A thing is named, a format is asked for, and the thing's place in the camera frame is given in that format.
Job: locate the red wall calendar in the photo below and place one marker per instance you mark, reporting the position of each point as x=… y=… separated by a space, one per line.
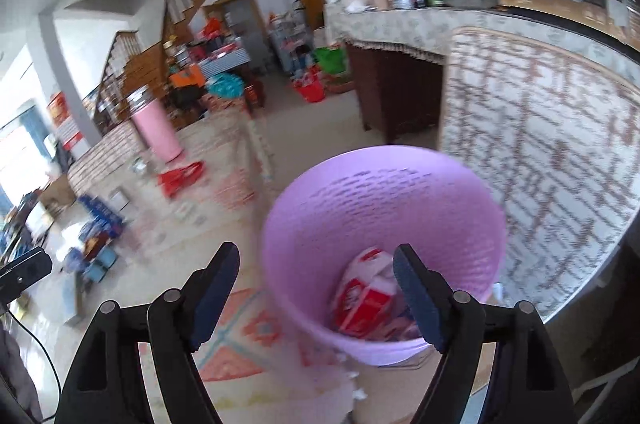
x=65 y=119

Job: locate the patterned chair beside basket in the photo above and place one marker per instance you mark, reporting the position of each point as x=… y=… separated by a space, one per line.
x=525 y=129

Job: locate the teal basket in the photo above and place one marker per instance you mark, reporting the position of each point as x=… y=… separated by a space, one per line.
x=226 y=85

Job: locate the wooden staircase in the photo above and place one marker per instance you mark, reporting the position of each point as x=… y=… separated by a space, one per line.
x=145 y=54

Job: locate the white shelf rack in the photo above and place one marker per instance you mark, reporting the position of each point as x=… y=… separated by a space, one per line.
x=292 y=41

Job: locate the checkered cloth table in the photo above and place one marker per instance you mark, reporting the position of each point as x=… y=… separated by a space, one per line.
x=225 y=60

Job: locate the green bag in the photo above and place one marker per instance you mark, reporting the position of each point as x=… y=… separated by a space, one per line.
x=331 y=60

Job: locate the pink thermos flask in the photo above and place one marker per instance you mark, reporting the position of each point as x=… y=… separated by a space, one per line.
x=155 y=129

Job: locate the red foil packet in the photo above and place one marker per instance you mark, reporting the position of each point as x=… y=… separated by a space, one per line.
x=177 y=179

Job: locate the purple plastic waste basket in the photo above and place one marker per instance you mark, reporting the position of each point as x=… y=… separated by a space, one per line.
x=380 y=184

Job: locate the patterned chair with low back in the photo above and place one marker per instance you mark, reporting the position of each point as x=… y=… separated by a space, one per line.
x=102 y=154

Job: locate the dark wooden sideboard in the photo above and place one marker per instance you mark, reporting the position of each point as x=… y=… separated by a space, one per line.
x=395 y=94

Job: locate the fringed leaf-print cloth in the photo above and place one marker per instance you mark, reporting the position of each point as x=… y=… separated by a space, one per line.
x=400 y=26

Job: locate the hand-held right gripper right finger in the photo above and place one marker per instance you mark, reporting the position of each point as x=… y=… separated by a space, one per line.
x=422 y=304

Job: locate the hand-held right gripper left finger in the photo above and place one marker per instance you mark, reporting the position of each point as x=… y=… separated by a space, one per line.
x=212 y=304

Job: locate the blue packets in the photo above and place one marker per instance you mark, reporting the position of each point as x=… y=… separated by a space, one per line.
x=100 y=219

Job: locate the patterned tablecloth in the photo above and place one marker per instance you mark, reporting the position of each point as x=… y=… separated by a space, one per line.
x=210 y=214

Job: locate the red and white packet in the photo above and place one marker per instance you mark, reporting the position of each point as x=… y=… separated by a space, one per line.
x=365 y=299

